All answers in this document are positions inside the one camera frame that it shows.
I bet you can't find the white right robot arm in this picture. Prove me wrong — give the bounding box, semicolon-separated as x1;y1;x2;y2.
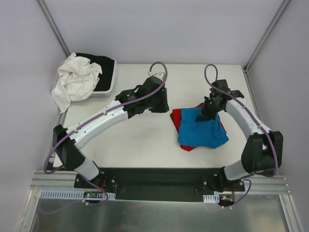
196;80;283;191

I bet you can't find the white slotted cable duct right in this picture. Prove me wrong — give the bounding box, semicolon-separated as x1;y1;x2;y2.
203;194;220;203

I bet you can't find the black robot base mount plate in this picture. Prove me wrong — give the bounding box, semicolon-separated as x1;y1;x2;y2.
73;166;246;201

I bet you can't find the red t-shirt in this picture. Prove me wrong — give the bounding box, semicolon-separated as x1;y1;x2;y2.
170;102;227;153

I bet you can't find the white slotted cable duct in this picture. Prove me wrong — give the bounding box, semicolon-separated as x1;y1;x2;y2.
203;194;220;203
41;190;116;200

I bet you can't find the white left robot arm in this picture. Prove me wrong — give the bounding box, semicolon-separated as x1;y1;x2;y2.
53;75;169;188

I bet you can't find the aluminium frame post left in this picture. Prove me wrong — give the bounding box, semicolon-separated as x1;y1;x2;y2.
36;0;70;57

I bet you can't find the white t-shirt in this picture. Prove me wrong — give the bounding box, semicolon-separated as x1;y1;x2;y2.
51;53;102;113

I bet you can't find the aluminium table edge rail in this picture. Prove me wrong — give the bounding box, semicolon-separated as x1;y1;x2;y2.
30;171;292;195

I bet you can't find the aluminium frame post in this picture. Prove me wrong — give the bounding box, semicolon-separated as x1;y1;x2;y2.
36;0;70;57
243;0;292;73

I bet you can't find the white slotted cable duct left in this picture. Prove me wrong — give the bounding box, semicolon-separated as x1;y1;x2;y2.
41;190;116;200

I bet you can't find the blue t-shirt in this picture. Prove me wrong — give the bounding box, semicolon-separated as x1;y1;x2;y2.
177;107;229;149

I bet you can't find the aluminium frame post right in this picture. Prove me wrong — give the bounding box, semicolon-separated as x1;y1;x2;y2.
243;0;292;73

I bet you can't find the black t-shirt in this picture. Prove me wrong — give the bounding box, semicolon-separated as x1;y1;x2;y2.
76;53;116;92

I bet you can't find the white laundry basket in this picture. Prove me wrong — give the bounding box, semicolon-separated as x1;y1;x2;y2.
52;57;118;100

